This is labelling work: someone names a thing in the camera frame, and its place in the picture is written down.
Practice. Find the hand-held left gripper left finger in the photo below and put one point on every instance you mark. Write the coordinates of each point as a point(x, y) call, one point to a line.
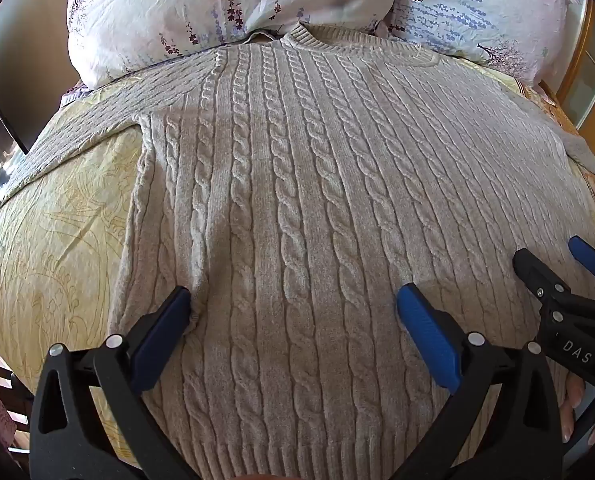
point(163, 329)

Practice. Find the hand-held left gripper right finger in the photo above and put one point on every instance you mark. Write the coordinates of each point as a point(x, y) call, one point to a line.
point(426, 329)

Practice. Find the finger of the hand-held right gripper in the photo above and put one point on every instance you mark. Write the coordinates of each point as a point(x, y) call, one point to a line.
point(536, 276)
point(588, 257)

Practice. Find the person's right hand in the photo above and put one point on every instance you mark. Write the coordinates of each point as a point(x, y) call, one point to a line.
point(572, 400)

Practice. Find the yellow patterned bed sheet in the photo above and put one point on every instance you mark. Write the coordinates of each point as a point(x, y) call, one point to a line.
point(52, 240)

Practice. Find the dark wooden chair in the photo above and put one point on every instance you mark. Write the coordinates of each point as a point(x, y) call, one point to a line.
point(0, 410)

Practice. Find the wooden cabinet with glass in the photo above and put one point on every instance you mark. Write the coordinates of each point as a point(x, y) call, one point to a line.
point(590, 75)

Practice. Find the white blue floral pillow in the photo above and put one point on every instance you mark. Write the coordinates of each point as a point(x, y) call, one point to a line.
point(482, 5)

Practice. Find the dark flat screen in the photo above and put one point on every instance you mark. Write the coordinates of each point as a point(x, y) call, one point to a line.
point(22, 75)

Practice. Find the pink floral pillow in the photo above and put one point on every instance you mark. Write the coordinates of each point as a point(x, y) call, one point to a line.
point(217, 5)

